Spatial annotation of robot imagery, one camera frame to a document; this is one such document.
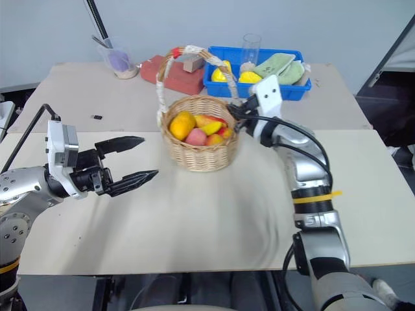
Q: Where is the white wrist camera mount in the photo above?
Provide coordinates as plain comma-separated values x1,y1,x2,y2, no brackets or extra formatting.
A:
44,119,88,200
247,75,283,121

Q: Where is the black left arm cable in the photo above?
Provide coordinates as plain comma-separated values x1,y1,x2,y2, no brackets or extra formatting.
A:
0,103,62,174

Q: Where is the dark equipment case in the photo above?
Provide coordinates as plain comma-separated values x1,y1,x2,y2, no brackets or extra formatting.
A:
355,12,415,169

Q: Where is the red brick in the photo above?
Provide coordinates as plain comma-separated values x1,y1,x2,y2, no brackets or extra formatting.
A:
139,54,206,96

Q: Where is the orange yellow mango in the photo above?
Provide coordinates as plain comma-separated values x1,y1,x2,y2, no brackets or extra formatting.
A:
169,111,197,142

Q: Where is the pink peach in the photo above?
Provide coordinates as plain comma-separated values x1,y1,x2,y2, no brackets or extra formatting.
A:
184,127,209,147

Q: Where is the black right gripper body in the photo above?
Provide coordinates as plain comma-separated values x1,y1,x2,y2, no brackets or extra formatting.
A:
241,96,261,117

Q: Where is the black rod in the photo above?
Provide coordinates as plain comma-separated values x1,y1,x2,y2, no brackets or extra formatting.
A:
82,0,113,49

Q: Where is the clear plastic measuring beaker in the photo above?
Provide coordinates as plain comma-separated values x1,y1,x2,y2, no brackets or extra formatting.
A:
97,41,139,80

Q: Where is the blue plastic bin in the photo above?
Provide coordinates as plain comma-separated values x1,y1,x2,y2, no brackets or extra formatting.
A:
202,45,313,101

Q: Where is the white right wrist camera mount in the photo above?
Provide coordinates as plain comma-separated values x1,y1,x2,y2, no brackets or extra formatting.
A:
247,75,283,121

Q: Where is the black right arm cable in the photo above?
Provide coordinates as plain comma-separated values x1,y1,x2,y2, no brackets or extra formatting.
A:
248,116,335,198

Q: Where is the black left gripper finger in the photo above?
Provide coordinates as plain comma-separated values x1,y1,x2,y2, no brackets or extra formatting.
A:
94,135,146,159
104,168,160,198

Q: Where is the clear glass tumbler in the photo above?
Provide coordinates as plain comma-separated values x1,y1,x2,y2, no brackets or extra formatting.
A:
240,33,263,73

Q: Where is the yellow toy fruit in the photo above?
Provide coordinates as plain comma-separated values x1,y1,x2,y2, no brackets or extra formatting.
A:
211,60,233,83
237,71,263,84

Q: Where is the red yellow apple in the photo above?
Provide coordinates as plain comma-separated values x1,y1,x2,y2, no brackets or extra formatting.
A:
193,114,228,135

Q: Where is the yellow zip tie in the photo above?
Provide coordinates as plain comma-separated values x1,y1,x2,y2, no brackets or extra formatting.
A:
292,190,344,204

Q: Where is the green cloth pad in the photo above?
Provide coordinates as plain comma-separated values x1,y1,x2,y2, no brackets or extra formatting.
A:
252,52,306,86

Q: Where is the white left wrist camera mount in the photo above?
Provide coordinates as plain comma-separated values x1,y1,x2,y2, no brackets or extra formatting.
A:
44,119,88,200

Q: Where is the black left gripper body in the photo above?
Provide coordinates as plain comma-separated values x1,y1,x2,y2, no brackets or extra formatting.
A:
68,148,115,196

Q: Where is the purple brush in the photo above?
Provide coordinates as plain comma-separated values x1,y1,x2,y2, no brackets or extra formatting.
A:
108,48,132,72

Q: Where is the small red yellow fruit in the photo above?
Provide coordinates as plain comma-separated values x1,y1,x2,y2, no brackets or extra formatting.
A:
205,133,225,147

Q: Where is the small orange red fruit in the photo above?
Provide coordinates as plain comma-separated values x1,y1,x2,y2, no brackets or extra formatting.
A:
216,126,235,140

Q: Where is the wicker basket with handle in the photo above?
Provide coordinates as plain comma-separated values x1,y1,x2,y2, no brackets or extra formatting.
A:
155,45,243,173

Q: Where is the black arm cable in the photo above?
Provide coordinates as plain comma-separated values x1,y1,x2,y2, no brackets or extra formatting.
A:
248,116,335,198
0,103,62,174

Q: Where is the small wooden block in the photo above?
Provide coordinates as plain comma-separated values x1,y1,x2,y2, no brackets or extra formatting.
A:
182,54,204,73

